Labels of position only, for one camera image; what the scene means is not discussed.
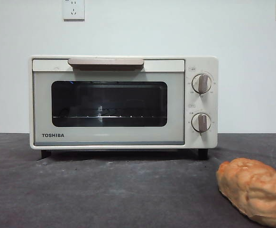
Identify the glass oven door with handle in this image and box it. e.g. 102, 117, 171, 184
32, 58, 185, 146

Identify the golden brown bread loaf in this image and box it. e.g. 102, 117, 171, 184
215, 158, 276, 226

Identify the cream Toshiba toaster oven body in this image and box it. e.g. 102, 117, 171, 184
28, 55, 219, 160

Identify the beige oven knob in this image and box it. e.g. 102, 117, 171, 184
191, 113, 212, 133
191, 74, 212, 95

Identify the metal wire oven rack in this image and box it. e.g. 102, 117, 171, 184
52, 108, 167, 119

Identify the white wall power outlet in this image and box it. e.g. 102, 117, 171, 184
62, 0, 85, 21

